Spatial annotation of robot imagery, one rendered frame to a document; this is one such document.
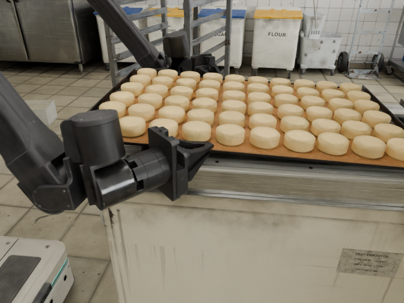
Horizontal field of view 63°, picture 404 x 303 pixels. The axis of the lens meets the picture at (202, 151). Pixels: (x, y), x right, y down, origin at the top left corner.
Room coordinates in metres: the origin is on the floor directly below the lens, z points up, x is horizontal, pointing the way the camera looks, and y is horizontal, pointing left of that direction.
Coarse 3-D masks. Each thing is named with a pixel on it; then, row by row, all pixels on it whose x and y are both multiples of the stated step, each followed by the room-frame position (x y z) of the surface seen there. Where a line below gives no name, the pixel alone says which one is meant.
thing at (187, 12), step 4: (184, 0) 1.61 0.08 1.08; (188, 0) 1.60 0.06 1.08; (184, 4) 1.61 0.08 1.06; (188, 4) 1.60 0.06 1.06; (184, 8) 1.61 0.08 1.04; (188, 8) 1.60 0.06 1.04; (184, 12) 1.61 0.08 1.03; (188, 12) 1.60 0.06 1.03; (184, 16) 1.61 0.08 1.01; (188, 16) 1.60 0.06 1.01; (184, 20) 1.61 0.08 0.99; (188, 20) 1.60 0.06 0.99; (184, 24) 1.61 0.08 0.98; (188, 24) 1.60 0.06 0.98; (184, 28) 1.61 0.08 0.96; (188, 28) 1.60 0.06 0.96; (188, 32) 1.60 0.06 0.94; (188, 36) 1.60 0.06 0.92; (188, 40) 1.60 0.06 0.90; (192, 52) 1.63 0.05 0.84; (188, 56) 1.60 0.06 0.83
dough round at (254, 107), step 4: (252, 104) 0.63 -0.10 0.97; (256, 104) 0.63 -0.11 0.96; (260, 104) 0.63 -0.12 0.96; (264, 104) 0.63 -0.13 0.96; (268, 104) 0.63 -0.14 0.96; (248, 108) 0.62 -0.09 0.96; (252, 108) 0.61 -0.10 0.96; (256, 108) 0.60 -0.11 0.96; (260, 108) 0.61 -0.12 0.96; (264, 108) 0.61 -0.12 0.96; (268, 108) 0.61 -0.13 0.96; (272, 108) 0.61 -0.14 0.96; (248, 112) 0.62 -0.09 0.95; (252, 112) 0.60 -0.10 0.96; (256, 112) 0.60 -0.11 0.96; (260, 112) 0.60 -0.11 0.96; (264, 112) 0.60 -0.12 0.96; (268, 112) 0.60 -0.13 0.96
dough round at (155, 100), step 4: (140, 96) 0.65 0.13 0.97; (144, 96) 0.65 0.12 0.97; (148, 96) 0.65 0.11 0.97; (152, 96) 0.65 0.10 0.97; (156, 96) 0.65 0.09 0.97; (160, 96) 0.65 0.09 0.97; (140, 100) 0.63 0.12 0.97; (144, 100) 0.62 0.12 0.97; (148, 100) 0.62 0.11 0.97; (152, 100) 0.62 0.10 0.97; (156, 100) 0.63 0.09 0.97; (160, 100) 0.63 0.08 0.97; (152, 104) 0.62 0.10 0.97; (156, 104) 0.63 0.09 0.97; (160, 104) 0.63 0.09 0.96; (156, 108) 0.63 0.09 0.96
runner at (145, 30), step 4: (160, 24) 2.26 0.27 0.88; (164, 24) 2.31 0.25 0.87; (144, 28) 2.08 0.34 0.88; (148, 28) 2.12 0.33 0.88; (152, 28) 2.16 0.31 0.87; (156, 28) 2.21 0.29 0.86; (160, 28) 2.24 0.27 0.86; (144, 32) 2.08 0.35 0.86; (148, 32) 2.08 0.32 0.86; (116, 36) 1.81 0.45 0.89; (112, 40) 1.78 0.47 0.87; (116, 40) 1.81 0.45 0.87; (120, 40) 1.84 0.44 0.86
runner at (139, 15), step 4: (160, 8) 2.27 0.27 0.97; (164, 8) 2.32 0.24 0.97; (144, 12) 2.09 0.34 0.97; (148, 12) 2.14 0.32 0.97; (152, 12) 2.18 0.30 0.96; (156, 12) 2.23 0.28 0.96; (160, 12) 2.27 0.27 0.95; (164, 12) 2.30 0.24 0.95; (168, 12) 2.32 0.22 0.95; (132, 16) 1.97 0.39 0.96; (136, 16) 2.01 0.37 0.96; (140, 16) 2.05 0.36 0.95; (144, 16) 2.09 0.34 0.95; (148, 16) 2.09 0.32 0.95; (132, 20) 1.92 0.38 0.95
